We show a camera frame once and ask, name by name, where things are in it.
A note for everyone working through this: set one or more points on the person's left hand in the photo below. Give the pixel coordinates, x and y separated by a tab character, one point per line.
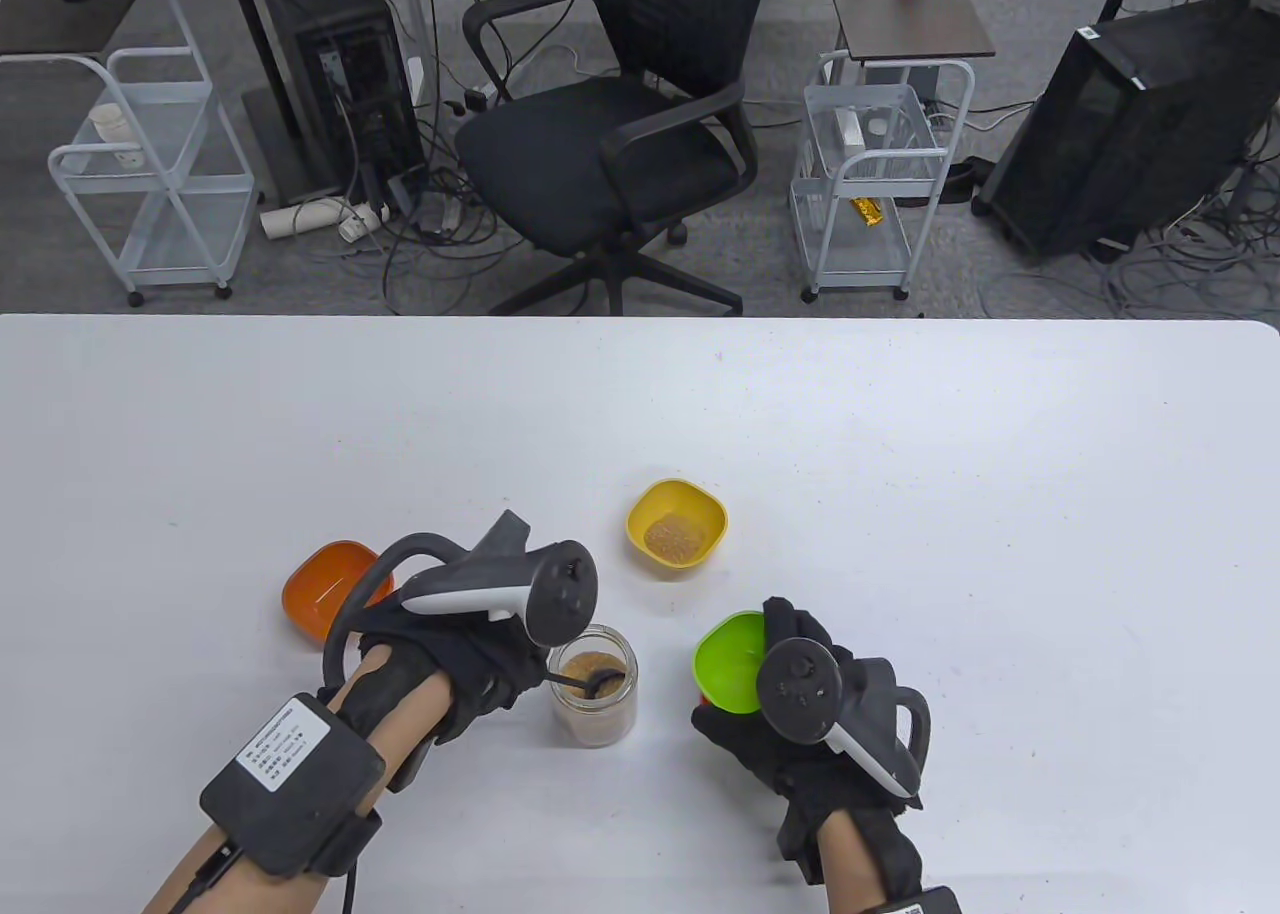
480	674

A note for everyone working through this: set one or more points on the person's right hand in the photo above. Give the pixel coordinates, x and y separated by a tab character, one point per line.
760	754

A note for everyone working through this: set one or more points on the green plastic dish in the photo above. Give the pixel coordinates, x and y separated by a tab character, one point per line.
730	664

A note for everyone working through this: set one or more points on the brown sugar granules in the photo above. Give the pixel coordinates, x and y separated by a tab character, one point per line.
675	539
580	666

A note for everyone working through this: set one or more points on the clear glass jar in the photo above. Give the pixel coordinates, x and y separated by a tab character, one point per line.
600	729

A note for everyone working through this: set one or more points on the orange plastic dish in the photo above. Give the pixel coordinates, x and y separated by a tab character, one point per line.
320	589

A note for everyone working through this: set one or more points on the yellow plastic dish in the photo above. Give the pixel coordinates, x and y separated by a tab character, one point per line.
650	509

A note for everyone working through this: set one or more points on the person's left forearm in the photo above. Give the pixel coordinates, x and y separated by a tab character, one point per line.
400	714

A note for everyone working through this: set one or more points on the person's right forearm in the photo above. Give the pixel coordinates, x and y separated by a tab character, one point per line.
850	864

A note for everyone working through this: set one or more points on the black grey tracking controller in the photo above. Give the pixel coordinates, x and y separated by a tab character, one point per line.
560	584
795	689

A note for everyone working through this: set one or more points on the black wrist sensor box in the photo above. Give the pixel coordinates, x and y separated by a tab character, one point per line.
915	902
290	774

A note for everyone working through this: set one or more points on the white rolled tube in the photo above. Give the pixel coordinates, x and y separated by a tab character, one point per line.
300	218

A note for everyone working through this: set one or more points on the black office chair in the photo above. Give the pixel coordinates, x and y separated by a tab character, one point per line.
590	154

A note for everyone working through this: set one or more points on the gold snack packet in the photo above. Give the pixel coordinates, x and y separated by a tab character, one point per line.
868	212

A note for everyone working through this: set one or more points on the black computer tower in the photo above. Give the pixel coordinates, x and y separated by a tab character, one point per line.
1120	134
330	14

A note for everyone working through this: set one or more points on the brown wooden side table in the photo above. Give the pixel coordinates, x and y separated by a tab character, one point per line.
910	14

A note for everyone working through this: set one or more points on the dark desk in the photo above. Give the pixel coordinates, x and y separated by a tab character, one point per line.
50	29

